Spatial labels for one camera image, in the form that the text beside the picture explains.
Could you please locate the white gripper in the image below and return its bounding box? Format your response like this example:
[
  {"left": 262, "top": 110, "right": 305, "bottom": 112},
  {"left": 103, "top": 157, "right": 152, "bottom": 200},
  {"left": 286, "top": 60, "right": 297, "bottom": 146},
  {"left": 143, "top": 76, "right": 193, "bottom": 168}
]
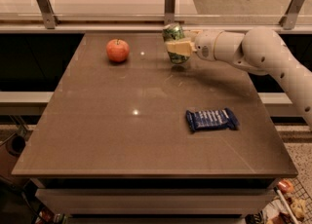
[{"left": 165, "top": 30, "right": 222, "bottom": 61}]

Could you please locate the green soda can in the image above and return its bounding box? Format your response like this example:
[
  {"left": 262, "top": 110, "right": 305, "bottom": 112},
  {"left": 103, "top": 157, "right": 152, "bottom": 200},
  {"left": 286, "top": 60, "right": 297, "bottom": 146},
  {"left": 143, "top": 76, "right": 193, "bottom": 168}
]
[{"left": 162, "top": 22, "right": 189, "bottom": 64}]

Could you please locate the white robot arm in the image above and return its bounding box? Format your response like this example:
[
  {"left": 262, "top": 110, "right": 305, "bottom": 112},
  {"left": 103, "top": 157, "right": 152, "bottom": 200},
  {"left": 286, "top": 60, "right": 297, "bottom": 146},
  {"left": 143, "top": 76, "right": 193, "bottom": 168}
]
[{"left": 162, "top": 23, "right": 312, "bottom": 129}]

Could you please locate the red apple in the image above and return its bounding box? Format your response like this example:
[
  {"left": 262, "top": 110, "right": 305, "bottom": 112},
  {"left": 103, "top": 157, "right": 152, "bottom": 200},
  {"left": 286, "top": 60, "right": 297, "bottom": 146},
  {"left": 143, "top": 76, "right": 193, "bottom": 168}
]
[{"left": 106, "top": 39, "right": 130, "bottom": 62}]

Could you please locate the blue snack bar wrapper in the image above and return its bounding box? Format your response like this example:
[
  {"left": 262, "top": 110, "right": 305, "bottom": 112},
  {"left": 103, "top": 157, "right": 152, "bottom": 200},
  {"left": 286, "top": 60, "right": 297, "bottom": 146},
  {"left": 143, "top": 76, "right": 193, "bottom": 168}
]
[{"left": 185, "top": 108, "right": 240, "bottom": 132}]

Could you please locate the dark round bin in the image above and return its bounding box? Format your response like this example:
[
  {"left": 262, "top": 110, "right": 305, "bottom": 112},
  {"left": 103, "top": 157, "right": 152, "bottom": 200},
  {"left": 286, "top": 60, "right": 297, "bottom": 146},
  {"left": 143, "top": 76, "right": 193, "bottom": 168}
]
[{"left": 6, "top": 135, "right": 25, "bottom": 157}]

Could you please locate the middle metal rail bracket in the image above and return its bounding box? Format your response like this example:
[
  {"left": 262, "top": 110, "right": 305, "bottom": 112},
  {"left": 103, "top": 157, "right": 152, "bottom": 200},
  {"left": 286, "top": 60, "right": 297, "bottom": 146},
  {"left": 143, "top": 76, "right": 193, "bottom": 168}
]
[{"left": 164, "top": 0, "right": 176, "bottom": 24}]

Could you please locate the metal rail bracket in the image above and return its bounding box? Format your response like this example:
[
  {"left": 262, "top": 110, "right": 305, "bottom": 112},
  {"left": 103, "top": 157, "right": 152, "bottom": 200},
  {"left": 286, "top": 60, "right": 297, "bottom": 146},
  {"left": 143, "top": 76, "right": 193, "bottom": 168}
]
[
  {"left": 279, "top": 0, "right": 305, "bottom": 30},
  {"left": 164, "top": 0, "right": 176, "bottom": 24},
  {"left": 36, "top": 0, "right": 58, "bottom": 29}
]

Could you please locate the right metal rail bracket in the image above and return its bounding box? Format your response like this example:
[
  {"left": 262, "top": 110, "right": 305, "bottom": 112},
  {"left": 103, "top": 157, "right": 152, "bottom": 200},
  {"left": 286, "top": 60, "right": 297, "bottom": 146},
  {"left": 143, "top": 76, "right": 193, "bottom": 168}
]
[{"left": 279, "top": 0, "right": 305, "bottom": 30}]

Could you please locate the left metal rail bracket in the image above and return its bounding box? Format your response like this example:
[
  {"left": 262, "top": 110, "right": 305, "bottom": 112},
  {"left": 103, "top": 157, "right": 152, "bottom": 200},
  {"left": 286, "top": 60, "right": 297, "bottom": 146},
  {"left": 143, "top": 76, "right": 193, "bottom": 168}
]
[{"left": 36, "top": 0, "right": 58, "bottom": 29}]

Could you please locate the wire basket with items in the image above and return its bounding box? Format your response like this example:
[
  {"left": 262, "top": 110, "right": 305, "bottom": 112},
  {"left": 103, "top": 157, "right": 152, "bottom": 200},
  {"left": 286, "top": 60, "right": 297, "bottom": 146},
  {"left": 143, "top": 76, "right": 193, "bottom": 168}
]
[{"left": 255, "top": 178, "right": 312, "bottom": 224}]

